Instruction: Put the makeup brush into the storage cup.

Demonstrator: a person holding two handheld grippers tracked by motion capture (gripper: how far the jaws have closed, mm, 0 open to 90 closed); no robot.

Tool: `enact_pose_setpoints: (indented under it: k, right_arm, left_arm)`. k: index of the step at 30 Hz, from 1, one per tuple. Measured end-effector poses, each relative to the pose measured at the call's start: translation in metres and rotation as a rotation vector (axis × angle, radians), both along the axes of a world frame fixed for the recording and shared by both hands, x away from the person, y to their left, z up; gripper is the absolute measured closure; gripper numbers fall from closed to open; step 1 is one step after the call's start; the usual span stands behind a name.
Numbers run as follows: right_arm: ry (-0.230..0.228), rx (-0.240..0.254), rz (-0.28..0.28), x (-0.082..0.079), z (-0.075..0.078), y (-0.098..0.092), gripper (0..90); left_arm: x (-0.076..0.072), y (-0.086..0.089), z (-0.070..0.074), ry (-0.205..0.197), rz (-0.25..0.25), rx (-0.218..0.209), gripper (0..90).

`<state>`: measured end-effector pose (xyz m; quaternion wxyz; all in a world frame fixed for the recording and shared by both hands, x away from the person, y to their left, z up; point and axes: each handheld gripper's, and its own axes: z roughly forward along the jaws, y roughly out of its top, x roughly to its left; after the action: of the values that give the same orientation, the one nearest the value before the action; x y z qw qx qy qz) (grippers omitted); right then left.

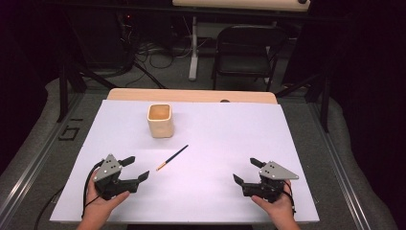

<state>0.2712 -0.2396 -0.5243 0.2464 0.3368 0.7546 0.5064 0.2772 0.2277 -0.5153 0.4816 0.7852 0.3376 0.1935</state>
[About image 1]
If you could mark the white desk leg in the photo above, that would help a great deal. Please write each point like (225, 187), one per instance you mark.
(193, 57)

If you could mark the dark blue paintbrush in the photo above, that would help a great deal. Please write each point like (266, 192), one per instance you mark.
(174, 156)

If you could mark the person's right hand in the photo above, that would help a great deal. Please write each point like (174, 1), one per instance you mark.
(281, 209)

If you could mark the black folding chair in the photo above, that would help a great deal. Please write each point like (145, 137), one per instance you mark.
(242, 64)

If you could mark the white paper sheet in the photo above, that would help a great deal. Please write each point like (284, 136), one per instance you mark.
(204, 191)

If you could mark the beige background desk top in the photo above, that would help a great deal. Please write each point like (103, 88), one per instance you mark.
(239, 4)

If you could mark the beige square cup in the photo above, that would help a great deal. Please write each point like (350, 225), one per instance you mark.
(160, 127)

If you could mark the dark round table grommet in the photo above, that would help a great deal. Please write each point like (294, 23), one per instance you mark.
(224, 101)

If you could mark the black metal stand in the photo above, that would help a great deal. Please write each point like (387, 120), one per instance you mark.
(63, 96)
(325, 105)

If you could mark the light wooden table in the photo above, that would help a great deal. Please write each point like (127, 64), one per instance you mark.
(191, 95)

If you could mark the aluminium rail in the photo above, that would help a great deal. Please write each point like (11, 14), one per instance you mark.
(35, 159)
(341, 179)

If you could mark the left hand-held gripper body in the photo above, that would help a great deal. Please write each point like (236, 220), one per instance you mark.
(108, 169)

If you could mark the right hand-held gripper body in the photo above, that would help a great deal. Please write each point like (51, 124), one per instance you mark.
(274, 174)

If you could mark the person's left hand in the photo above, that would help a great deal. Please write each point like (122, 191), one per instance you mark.
(97, 207)

